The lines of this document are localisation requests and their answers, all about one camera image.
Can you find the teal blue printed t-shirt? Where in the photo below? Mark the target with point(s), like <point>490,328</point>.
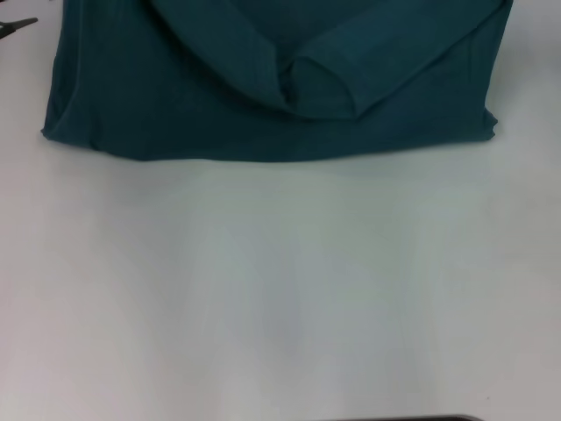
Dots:
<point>175,87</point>

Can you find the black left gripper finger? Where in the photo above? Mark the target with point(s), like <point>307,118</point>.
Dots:
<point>17,26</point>

